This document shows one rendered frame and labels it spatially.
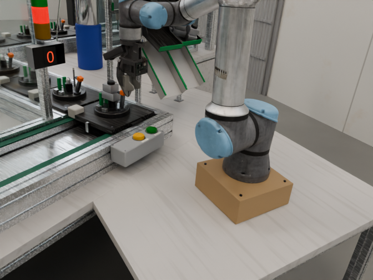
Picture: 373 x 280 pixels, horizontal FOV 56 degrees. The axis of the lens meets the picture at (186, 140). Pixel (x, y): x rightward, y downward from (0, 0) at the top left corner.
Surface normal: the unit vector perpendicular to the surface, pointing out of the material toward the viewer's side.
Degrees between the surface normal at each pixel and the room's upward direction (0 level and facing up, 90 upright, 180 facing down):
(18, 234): 0
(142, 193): 0
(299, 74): 90
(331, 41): 90
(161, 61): 45
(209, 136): 96
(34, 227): 0
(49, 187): 90
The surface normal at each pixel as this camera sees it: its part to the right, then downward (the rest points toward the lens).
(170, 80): 0.55, -0.36
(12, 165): 0.07, -0.88
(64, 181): 0.82, 0.32
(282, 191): 0.53, 0.43
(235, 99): 0.32, 0.40
